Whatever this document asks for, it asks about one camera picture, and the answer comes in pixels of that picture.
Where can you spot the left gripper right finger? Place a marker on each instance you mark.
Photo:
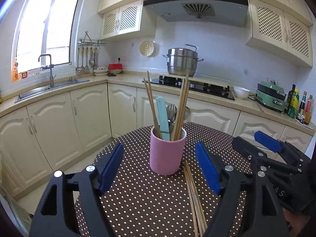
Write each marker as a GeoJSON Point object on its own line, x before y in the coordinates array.
{"type": "Point", "coordinates": [247, 200]}

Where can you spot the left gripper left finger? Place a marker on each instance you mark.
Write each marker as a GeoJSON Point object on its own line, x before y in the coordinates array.
{"type": "Point", "coordinates": [55, 214]}

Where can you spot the wooden chopstick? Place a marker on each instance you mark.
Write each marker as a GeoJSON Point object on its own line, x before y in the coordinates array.
{"type": "Point", "coordinates": [151, 100]}
{"type": "Point", "coordinates": [195, 198]}
{"type": "Point", "coordinates": [191, 202]}
{"type": "Point", "coordinates": [202, 213]}

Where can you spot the kitchen faucet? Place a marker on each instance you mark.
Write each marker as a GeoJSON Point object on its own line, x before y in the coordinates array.
{"type": "Point", "coordinates": [50, 68]}

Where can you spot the yellow green bottle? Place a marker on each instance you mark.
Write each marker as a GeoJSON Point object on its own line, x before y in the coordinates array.
{"type": "Point", "coordinates": [293, 104]}

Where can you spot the dark oil bottle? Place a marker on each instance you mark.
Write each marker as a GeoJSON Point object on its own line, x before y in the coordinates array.
{"type": "Point", "coordinates": [289, 97]}

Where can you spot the green electric grill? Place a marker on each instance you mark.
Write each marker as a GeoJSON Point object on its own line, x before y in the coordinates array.
{"type": "Point", "coordinates": [271, 96]}

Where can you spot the brown polka dot tablecloth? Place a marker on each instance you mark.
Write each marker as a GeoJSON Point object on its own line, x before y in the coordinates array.
{"type": "Point", "coordinates": [143, 203]}

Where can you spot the white bowl on counter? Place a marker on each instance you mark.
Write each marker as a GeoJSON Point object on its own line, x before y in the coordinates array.
{"type": "Point", "coordinates": [240, 92]}

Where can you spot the black gas stove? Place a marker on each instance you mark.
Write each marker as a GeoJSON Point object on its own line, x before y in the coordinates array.
{"type": "Point", "coordinates": [197, 86]}

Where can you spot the pink utensil holder cup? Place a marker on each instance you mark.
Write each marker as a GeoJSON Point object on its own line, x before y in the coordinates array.
{"type": "Point", "coordinates": [166, 156]}

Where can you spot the steel sink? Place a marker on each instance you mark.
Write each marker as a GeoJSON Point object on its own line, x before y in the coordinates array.
{"type": "Point", "coordinates": [44, 89]}

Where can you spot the right upper lattice cabinet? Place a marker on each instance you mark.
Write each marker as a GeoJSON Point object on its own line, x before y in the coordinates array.
{"type": "Point", "coordinates": [279, 33]}

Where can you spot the lattice cabinet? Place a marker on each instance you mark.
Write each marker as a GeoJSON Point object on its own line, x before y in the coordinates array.
{"type": "Point", "coordinates": [279, 33]}
{"type": "Point", "coordinates": [129, 21]}

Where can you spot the stainless steel steamer pot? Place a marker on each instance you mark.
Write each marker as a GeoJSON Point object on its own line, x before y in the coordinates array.
{"type": "Point", "coordinates": [182, 61]}

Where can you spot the red bowl on counter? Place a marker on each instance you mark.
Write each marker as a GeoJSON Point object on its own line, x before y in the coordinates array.
{"type": "Point", "coordinates": [115, 68]}

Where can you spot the range hood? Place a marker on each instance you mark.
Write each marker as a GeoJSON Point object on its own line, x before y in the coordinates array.
{"type": "Point", "coordinates": [229, 12]}

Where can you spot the cream round strainer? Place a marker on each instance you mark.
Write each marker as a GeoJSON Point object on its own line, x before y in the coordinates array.
{"type": "Point", "coordinates": [147, 48]}

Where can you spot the window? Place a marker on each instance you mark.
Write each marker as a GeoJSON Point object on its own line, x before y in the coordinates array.
{"type": "Point", "coordinates": [44, 34]}

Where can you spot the teal handled utensil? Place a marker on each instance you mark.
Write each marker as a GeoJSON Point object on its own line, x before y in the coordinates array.
{"type": "Point", "coordinates": [163, 118]}

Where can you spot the wall utensil rack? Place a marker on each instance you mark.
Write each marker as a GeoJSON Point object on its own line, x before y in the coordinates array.
{"type": "Point", "coordinates": [88, 54]}

